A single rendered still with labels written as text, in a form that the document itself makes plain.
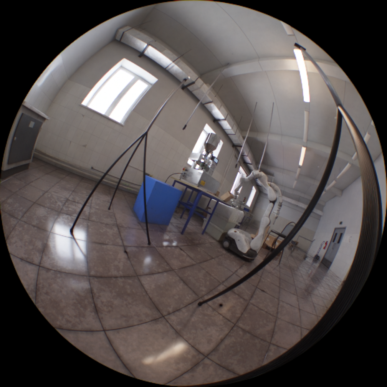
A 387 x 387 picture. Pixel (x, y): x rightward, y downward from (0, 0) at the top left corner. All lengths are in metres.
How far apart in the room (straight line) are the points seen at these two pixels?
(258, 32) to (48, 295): 4.53
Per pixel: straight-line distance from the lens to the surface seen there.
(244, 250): 1.92
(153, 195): 1.58
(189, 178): 1.96
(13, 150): 1.95
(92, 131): 2.95
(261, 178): 2.21
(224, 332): 0.89
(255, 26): 3.85
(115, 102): 3.54
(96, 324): 0.70
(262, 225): 2.00
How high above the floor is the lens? 0.67
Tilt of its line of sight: 1 degrees down
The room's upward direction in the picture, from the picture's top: 24 degrees clockwise
